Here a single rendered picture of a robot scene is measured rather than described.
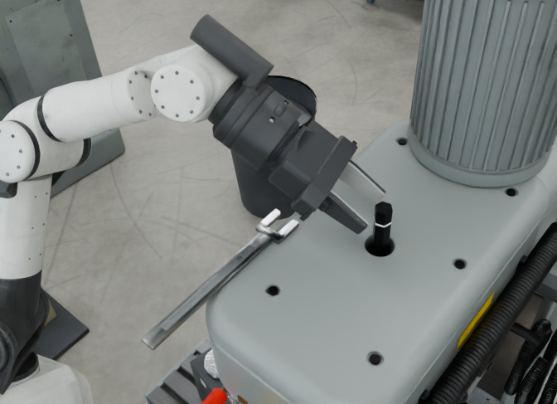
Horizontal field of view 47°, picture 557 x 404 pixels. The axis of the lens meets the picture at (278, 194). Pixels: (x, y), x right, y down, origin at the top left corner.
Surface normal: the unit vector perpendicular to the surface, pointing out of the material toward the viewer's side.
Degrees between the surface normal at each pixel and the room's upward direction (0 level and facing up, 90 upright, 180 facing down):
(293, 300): 0
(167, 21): 0
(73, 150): 91
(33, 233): 92
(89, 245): 0
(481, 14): 90
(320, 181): 30
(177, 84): 72
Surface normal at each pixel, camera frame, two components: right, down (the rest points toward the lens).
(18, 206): 0.44, 0.34
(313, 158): 0.41, -0.46
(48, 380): 0.41, -0.73
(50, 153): 0.92, 0.26
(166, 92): -0.28, 0.44
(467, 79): -0.61, 0.58
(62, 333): -0.04, -0.70
